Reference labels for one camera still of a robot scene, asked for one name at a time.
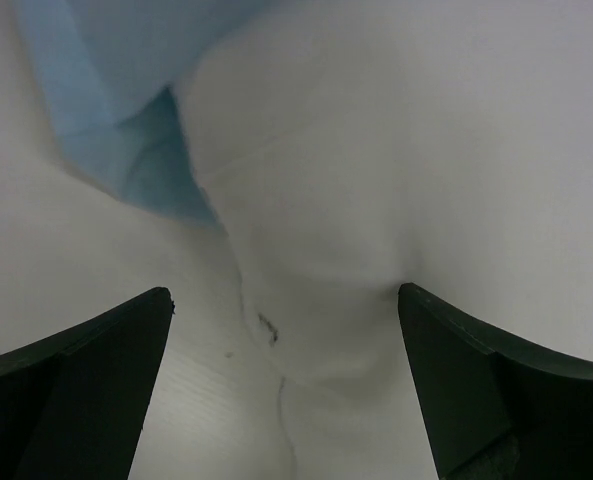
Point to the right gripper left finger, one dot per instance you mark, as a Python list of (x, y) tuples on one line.
[(73, 405)]

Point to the blue pillowcase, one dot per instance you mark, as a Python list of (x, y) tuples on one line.
[(106, 69)]

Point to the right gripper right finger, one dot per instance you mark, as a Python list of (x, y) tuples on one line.
[(494, 405)]

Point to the white pillow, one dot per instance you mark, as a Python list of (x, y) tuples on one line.
[(344, 148)]

